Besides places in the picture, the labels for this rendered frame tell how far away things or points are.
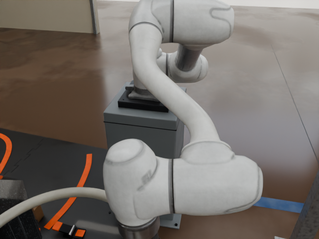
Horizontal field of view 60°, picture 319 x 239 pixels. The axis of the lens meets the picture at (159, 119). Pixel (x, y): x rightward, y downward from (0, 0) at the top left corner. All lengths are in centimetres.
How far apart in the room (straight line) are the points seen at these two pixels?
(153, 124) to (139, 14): 72
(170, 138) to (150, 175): 99
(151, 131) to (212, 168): 100
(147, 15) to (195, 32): 15
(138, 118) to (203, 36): 70
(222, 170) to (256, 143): 221
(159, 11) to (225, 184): 56
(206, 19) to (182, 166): 50
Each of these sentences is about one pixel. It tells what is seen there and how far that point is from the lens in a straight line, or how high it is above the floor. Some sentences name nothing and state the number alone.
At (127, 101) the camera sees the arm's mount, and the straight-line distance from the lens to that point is 151.
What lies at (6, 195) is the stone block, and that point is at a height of 65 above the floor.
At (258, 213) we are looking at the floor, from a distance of 211.
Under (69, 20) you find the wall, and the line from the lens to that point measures 620.
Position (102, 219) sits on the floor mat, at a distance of 198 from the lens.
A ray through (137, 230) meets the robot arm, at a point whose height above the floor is 110.
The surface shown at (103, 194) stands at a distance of 86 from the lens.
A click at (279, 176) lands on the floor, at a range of 243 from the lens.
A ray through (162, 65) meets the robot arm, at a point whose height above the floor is 103.
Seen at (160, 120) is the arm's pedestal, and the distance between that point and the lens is 142.
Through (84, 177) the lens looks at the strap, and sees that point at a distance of 228.
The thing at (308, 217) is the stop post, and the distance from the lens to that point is 166.
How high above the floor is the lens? 156
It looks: 33 degrees down
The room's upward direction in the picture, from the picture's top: straight up
